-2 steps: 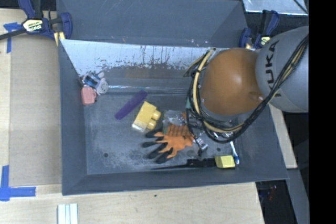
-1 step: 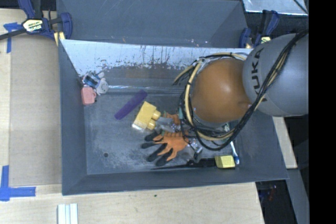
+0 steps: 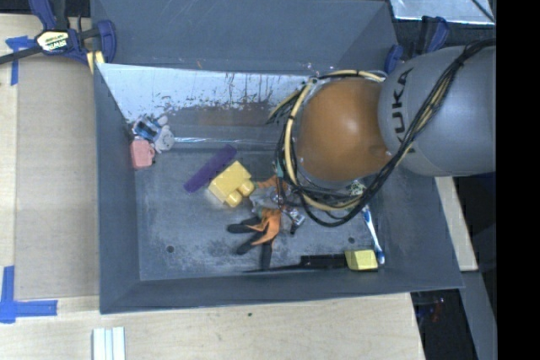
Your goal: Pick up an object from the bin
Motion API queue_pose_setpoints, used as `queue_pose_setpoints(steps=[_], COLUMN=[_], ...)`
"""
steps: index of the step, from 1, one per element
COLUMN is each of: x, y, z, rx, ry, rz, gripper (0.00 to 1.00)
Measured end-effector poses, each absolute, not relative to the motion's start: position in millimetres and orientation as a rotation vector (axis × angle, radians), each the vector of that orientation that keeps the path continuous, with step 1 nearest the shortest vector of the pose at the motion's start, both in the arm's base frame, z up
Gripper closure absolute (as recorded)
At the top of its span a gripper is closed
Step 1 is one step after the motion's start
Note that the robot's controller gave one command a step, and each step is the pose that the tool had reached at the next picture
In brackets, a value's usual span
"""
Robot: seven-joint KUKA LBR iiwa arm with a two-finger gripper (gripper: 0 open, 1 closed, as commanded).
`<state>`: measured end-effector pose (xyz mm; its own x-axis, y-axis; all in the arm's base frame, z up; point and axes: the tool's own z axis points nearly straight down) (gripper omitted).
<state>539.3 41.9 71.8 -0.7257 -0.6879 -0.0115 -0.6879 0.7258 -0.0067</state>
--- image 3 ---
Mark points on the white toy animal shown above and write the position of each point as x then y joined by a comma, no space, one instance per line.
164,139

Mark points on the purple flat block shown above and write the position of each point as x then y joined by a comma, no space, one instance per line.
209,168

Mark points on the blue and white toothbrush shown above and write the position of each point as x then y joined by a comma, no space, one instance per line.
374,236

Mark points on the yellow sponge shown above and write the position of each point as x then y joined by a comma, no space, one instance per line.
360,260

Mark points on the yellow toy brick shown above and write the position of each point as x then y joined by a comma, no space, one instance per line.
230,181

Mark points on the grey metal bin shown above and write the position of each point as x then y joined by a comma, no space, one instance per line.
219,29

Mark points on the orange and black toy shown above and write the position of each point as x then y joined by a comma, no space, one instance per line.
266,223

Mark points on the blue and white toy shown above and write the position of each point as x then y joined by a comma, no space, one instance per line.
145,127

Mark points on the pink block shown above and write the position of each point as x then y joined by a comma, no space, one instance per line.
141,154

